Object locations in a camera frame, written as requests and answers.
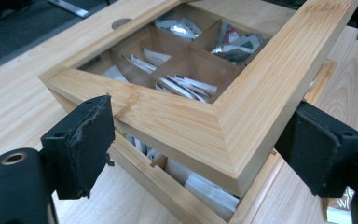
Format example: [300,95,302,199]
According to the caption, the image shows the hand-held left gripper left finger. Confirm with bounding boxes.
[40,94,117,201]

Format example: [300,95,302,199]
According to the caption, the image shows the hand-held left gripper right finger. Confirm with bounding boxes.
[273,100,358,199]

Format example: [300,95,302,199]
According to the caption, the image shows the wooden compartment box with lid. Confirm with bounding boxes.
[38,0,358,224]

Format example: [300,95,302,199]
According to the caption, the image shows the pile of white sachets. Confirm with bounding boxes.
[164,158,241,222]
[124,133,162,162]
[156,74,219,105]
[121,46,172,75]

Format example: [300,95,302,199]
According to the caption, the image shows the small white brown carton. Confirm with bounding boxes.
[325,186,356,224]

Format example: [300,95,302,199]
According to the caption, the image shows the white sachet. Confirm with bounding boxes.
[102,64,130,84]

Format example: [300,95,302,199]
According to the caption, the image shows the pile of green white packets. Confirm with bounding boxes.
[210,21,266,67]

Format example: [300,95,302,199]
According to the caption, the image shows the grey metal stand foot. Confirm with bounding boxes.
[48,0,90,19]

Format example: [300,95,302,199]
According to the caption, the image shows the pile of silver packets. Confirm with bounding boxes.
[154,15,203,43]

